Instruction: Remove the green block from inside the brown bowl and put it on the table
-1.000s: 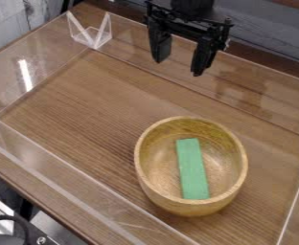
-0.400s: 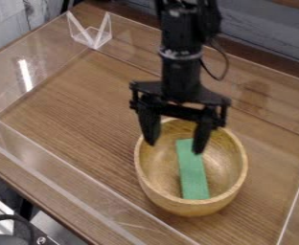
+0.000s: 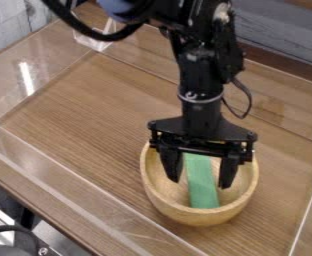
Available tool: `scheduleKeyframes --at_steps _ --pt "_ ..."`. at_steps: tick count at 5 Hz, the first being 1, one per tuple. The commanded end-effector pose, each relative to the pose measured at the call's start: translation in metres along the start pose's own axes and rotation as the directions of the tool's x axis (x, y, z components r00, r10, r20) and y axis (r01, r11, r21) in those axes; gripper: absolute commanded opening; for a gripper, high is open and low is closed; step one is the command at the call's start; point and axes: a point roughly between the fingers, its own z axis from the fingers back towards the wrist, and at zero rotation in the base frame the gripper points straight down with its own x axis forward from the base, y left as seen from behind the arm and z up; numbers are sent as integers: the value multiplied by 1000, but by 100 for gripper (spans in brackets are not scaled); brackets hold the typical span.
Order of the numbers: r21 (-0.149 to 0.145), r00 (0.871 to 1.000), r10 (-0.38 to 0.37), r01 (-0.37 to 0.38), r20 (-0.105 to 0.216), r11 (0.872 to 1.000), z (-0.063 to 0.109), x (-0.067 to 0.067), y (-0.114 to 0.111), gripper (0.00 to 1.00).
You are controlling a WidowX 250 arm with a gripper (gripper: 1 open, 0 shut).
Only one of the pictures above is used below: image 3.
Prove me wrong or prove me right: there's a green rectangular block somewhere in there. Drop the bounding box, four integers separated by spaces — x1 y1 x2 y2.
184 153 220 209

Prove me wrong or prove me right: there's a clear acrylic tray wall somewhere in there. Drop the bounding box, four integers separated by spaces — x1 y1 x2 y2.
0 22 312 256

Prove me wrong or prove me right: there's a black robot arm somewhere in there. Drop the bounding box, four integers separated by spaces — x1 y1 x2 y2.
41 0 258 189

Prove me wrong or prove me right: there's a black cable bottom left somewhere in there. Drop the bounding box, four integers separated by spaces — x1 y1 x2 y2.
0 224 40 256

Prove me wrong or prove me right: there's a clear acrylic corner bracket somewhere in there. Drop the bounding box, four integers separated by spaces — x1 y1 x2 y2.
73 18 118 52

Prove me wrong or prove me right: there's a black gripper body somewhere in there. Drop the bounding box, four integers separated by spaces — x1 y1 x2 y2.
148 95 258 163

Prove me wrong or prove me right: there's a brown wooden bowl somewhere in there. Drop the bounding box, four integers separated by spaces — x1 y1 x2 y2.
140 144 259 227

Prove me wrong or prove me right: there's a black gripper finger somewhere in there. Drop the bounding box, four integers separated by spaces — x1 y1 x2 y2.
159 145 183 183
219 154 240 189

